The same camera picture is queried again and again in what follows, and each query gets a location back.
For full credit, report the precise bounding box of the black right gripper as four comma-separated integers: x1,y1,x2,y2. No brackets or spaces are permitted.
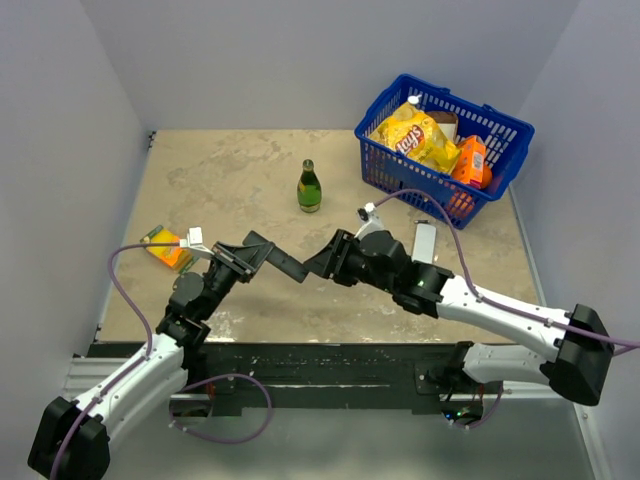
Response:
303,229,396,294

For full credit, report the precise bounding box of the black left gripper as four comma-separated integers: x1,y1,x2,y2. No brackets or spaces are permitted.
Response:
199,241,273,320

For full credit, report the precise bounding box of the black remote control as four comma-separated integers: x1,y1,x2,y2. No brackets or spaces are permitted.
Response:
266,246,308,283

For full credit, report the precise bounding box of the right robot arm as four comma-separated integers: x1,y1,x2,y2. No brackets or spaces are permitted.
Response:
304,230,614,406

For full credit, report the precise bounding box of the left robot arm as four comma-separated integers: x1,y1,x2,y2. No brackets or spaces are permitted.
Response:
27,228,274,479

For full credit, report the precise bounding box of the green glass bottle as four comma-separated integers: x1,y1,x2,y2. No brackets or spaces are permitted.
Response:
297,159,322,213

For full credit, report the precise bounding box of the white rectangular box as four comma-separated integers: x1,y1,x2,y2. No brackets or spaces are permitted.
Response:
411,223,437,264

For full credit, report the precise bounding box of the orange fruit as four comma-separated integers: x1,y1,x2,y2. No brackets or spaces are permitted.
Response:
445,191,475,220

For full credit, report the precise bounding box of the yellow chips bag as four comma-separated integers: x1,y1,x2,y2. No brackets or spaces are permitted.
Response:
369,101,460,174

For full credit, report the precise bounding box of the orange juice carton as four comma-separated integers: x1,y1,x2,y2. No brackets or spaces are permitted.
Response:
451,135,486,189

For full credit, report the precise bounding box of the blue plastic shopping basket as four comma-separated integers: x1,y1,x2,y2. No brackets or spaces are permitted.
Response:
354,74,535,230

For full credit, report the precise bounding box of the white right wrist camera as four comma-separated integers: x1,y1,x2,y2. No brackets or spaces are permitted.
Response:
354,202,385,240

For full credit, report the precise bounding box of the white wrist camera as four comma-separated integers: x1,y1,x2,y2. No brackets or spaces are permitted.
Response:
179,227,214,260
354,202,385,240

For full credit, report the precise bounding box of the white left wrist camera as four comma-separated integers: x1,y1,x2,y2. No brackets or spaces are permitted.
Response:
179,227,214,260

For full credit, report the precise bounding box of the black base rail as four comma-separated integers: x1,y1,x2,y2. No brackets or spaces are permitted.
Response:
132,339,505,417

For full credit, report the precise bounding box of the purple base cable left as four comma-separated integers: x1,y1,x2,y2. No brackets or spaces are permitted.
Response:
168,373,274,445

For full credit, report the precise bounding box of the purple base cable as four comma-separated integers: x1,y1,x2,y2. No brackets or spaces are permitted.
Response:
449,382,505,431
168,373,274,445

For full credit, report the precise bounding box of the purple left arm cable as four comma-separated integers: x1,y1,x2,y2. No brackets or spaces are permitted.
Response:
48,241,184,480

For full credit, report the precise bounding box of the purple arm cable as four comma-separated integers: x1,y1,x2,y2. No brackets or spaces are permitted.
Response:
48,241,184,480
373,188,640,357

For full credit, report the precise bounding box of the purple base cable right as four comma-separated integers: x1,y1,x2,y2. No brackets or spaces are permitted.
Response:
449,382,505,431

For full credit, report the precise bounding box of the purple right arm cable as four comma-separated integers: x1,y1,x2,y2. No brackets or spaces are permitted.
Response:
373,188,640,357

